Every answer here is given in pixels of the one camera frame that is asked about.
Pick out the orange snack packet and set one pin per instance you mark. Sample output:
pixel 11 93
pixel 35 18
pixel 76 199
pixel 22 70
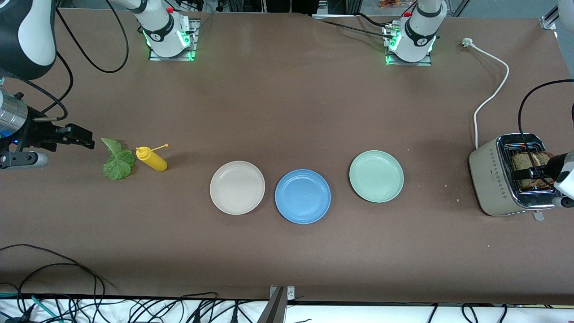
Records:
pixel 394 4

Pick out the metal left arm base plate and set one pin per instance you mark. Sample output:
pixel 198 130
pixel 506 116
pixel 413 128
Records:
pixel 389 60

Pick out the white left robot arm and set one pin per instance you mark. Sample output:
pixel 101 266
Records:
pixel 419 36

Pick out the yellow mustard squeeze bottle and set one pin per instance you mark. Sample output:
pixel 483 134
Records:
pixel 154 161

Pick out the blue round plate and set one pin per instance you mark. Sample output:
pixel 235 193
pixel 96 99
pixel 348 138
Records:
pixel 302 196

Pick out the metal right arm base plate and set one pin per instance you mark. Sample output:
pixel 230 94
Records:
pixel 193 40

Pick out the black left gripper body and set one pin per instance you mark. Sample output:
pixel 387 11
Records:
pixel 550 171

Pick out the beige chrome toaster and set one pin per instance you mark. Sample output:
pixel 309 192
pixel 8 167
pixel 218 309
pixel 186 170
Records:
pixel 489 179

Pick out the green round plate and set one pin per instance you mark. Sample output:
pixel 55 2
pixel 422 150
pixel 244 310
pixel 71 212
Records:
pixel 376 176

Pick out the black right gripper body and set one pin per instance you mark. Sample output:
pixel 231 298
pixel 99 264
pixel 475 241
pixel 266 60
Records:
pixel 35 133

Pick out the beige round plate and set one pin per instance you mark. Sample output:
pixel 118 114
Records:
pixel 237 187

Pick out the metal table clamp bracket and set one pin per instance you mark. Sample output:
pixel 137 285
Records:
pixel 276 309

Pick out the aluminium frame corner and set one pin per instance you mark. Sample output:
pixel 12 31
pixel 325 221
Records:
pixel 549 22

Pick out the green lettuce leaf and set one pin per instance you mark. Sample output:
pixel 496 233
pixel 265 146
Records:
pixel 119 163

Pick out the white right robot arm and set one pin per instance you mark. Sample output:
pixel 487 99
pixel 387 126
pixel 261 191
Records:
pixel 27 36

